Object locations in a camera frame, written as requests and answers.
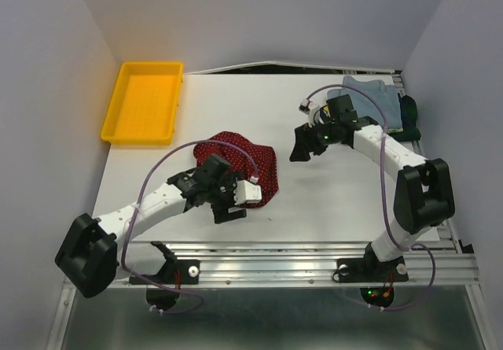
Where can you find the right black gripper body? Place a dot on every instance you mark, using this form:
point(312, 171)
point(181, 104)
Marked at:
point(328, 132)

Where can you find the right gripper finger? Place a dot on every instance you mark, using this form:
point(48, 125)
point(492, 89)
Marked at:
point(319, 149)
point(301, 148)

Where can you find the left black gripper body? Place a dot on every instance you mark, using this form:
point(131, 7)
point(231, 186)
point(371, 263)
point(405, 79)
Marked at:
point(222, 194)

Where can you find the red polka dot skirt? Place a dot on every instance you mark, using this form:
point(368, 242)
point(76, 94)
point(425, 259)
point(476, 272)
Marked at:
point(247, 157)

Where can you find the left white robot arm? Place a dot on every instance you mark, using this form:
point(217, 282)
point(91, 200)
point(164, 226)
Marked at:
point(97, 251)

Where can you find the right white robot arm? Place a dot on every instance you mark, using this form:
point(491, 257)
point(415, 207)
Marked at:
point(423, 190)

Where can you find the yellow floral folded skirt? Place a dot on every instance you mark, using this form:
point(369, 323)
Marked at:
point(393, 130)

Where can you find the light blue folded skirt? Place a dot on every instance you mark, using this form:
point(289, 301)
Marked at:
point(384, 95)

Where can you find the yellow plastic tray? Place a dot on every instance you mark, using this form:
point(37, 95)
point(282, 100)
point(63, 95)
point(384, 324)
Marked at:
point(143, 107)

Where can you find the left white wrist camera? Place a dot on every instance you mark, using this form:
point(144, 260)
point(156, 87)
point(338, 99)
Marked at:
point(247, 192)

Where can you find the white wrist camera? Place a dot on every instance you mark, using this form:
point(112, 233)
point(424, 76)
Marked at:
point(315, 113)
point(247, 192)

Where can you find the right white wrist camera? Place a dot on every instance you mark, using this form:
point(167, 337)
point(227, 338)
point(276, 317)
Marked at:
point(315, 113)

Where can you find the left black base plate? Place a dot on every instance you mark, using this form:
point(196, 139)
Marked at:
point(167, 292)

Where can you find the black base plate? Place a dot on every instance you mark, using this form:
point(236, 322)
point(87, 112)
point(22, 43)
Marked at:
point(167, 292)
point(377, 279)

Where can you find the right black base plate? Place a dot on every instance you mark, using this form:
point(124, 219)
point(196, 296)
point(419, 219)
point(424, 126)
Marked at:
point(377, 279)

